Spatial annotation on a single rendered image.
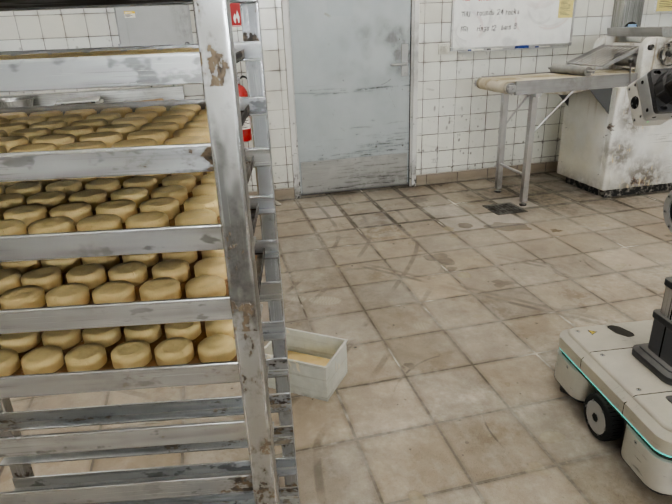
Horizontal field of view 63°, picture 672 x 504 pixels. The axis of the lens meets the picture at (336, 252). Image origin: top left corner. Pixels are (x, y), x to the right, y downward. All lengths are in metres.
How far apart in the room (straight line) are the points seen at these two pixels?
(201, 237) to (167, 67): 0.18
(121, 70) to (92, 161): 0.10
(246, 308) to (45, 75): 0.31
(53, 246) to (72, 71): 0.19
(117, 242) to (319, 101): 4.07
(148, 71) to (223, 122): 0.09
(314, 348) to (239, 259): 1.79
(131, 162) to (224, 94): 0.13
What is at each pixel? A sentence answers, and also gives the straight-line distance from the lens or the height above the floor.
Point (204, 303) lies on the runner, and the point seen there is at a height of 1.06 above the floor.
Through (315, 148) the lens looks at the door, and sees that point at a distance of 4.71.
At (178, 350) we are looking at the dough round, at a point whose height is 0.97.
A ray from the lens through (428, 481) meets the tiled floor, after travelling 1.92.
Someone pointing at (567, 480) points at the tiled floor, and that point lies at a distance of 2.02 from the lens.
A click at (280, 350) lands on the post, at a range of 1.19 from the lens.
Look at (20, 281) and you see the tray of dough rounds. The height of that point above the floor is 1.05.
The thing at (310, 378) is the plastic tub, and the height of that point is 0.09.
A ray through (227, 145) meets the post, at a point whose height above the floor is 1.25.
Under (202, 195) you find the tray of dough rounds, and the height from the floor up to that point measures 1.15.
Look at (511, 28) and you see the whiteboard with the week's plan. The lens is 5.19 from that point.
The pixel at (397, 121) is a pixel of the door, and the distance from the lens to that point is 4.87.
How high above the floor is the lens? 1.35
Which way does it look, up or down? 22 degrees down
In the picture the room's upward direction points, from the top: 2 degrees counter-clockwise
